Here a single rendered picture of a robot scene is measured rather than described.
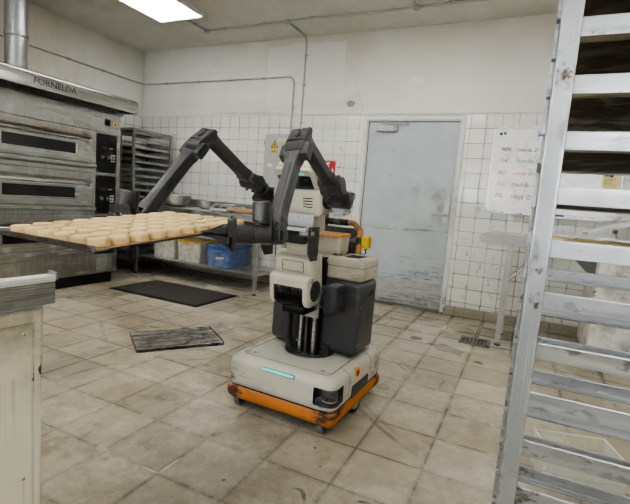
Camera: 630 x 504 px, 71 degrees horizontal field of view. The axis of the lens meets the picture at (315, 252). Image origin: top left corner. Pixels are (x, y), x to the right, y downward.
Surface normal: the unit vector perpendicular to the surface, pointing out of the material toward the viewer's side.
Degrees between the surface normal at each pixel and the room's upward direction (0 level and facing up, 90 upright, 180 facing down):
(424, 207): 90
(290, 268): 99
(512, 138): 90
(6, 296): 90
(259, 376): 90
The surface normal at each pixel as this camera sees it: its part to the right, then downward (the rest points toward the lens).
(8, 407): 0.88, 0.12
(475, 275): -0.43, 0.07
